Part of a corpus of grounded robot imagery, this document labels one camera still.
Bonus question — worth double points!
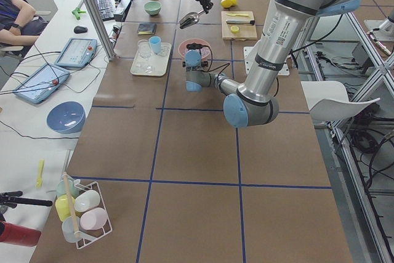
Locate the aluminium frame post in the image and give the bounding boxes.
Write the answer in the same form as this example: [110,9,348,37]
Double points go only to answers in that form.
[83,0,116,61]

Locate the red bottle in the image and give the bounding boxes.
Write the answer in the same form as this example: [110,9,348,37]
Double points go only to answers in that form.
[1,221,41,247]

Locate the white wire cup rack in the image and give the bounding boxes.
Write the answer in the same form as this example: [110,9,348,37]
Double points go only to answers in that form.
[62,173,113,249]

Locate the yellow plastic knife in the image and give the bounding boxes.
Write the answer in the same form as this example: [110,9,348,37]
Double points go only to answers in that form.
[226,13,250,17]

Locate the black computer mouse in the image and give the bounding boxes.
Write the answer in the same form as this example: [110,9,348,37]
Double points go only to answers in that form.
[73,25,88,34]

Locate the teach pendant near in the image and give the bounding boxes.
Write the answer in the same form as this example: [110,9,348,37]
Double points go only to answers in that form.
[12,63,70,104]

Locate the grey folded cloth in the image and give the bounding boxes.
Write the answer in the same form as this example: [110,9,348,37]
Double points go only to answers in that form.
[137,23,156,36]

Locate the blue plastic cup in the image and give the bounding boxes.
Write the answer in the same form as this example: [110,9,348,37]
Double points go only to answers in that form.
[148,36,161,54]

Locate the yellow plastic fork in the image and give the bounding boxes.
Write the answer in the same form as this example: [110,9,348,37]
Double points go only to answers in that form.
[36,160,45,188]

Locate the lemon slice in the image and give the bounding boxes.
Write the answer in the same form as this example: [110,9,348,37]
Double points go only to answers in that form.
[230,25,240,34]

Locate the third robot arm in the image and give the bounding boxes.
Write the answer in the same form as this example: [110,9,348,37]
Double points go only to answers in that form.
[364,10,393,37]

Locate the metal rod black tip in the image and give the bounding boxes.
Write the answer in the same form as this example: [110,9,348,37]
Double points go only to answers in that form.
[225,20,255,25]

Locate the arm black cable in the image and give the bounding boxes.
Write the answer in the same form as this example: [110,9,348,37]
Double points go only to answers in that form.
[199,44,231,75]

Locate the white chair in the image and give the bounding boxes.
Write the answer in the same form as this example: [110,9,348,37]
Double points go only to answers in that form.
[301,81,380,121]

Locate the green bowl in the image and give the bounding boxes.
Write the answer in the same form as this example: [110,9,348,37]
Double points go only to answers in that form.
[144,1,162,16]

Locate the clear wine glass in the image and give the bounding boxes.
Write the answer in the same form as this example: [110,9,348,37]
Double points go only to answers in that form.
[137,39,151,62]

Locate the pink plastic cup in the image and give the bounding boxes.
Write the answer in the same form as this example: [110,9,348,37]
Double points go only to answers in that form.
[80,208,108,230]

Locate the black tripod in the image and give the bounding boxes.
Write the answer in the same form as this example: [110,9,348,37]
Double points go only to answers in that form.
[1,191,53,214]

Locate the green plastic cup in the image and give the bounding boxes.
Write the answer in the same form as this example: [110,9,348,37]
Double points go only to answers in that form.
[56,179,79,198]

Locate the teach pendant far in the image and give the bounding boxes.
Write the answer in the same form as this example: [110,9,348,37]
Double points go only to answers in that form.
[55,38,98,69]

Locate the teach pendant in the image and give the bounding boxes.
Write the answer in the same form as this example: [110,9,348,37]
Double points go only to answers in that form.
[12,63,70,104]
[55,38,98,69]

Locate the wooden rack handle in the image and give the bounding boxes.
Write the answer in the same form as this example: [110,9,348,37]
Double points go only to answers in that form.
[63,172,80,236]

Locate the metal ice scoop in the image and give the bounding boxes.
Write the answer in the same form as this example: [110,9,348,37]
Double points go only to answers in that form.
[179,10,206,30]

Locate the pink bowl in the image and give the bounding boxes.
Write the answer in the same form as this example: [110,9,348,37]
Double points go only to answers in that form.
[178,38,211,60]

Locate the cream bear tray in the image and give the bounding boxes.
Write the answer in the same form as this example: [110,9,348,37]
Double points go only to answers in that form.
[130,42,172,76]

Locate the clear plastic cup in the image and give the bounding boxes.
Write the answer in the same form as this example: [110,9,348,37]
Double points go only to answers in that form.
[62,216,81,243]

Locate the blue bowl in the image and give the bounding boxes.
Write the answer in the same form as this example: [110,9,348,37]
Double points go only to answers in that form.
[46,101,86,134]

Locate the yellow plastic cup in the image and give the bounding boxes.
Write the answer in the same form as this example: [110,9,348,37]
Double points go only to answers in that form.
[55,194,71,222]

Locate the seated person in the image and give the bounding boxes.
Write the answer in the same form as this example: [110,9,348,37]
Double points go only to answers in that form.
[1,0,48,47]

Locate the black keyboard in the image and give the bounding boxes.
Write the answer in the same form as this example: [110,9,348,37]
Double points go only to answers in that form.
[95,0,115,21]

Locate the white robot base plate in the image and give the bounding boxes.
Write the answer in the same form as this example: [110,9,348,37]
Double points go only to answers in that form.
[243,46,291,76]

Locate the wooden cutting board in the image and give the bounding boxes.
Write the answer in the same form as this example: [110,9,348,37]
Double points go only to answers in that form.
[221,11,257,40]

